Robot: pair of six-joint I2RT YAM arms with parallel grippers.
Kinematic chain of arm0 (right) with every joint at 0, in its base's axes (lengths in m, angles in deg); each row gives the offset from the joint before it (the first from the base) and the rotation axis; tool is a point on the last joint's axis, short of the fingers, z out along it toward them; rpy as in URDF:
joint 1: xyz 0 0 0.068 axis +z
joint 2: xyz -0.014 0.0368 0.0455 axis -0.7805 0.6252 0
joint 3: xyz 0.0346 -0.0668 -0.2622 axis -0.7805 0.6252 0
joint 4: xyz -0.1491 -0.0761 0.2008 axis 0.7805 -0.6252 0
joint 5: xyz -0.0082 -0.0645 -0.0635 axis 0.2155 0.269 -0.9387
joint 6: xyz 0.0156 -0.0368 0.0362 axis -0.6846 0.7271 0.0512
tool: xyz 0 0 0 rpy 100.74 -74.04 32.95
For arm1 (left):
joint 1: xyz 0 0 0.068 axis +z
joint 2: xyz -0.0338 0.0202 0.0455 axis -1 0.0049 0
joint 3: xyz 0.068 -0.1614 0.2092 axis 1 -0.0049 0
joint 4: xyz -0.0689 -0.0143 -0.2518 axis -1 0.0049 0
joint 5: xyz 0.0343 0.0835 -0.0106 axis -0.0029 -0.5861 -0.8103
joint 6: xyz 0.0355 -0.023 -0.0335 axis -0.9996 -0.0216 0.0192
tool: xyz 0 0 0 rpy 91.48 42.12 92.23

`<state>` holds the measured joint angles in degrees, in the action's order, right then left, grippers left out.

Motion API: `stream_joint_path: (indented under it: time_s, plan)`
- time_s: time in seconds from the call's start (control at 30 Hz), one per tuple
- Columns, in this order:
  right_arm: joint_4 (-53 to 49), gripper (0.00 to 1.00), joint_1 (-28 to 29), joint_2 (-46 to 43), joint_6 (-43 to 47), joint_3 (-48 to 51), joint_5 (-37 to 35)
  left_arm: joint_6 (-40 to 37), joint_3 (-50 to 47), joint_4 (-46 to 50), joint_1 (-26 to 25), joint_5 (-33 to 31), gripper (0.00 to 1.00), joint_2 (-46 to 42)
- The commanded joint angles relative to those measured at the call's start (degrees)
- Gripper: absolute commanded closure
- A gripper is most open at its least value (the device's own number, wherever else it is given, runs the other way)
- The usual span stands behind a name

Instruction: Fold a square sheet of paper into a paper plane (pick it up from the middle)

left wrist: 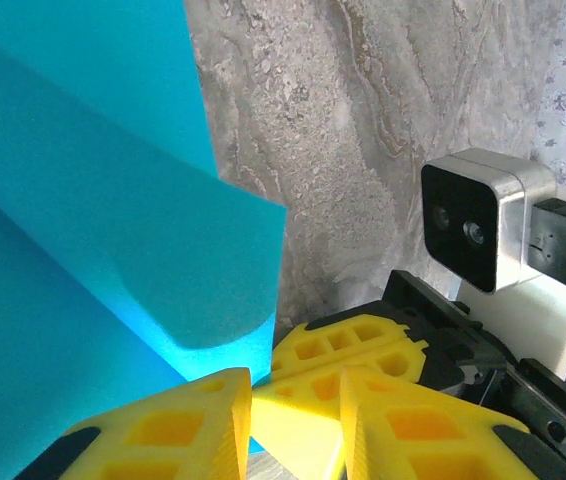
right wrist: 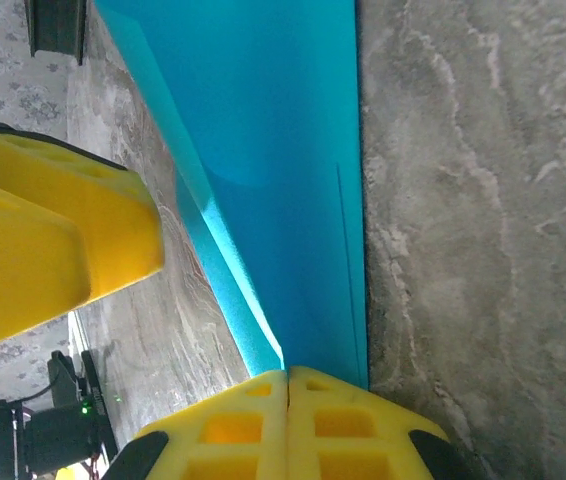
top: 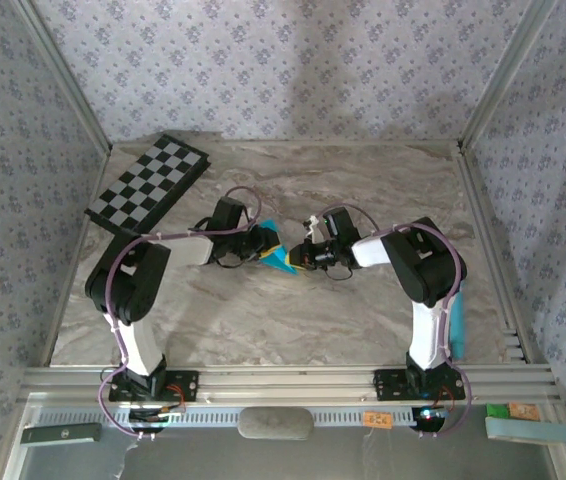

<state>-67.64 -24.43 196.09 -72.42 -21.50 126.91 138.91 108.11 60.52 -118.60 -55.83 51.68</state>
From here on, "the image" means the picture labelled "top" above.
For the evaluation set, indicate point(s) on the black flat bar device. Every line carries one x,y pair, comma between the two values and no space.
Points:
60,433

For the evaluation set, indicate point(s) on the orange card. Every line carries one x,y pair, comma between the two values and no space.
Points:
524,411

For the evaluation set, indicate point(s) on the aluminium side rail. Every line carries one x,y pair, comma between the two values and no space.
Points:
493,250

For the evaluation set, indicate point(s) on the black and grey chessboard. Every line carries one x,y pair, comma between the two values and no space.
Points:
148,180

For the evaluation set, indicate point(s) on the aluminium frame post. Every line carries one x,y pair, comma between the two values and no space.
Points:
505,75
65,75

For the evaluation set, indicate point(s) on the green card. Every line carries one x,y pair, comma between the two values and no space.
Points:
497,410

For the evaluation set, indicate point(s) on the aluminium frame rail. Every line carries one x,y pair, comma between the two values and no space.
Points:
283,382

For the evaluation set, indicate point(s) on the blue-grey flat box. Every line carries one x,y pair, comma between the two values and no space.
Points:
528,430

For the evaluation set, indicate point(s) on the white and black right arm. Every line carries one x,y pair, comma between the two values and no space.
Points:
425,330

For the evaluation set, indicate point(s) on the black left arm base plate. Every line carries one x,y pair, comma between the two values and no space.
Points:
185,385

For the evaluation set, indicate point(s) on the teal paper stack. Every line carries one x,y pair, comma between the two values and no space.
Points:
458,325

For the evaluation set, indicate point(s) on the grey oval pad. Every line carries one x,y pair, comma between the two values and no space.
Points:
275,424

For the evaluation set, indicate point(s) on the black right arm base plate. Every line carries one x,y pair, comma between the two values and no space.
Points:
388,385

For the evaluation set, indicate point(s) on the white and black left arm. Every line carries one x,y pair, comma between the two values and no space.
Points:
143,345

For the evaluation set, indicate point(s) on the orange label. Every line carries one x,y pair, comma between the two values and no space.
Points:
378,420

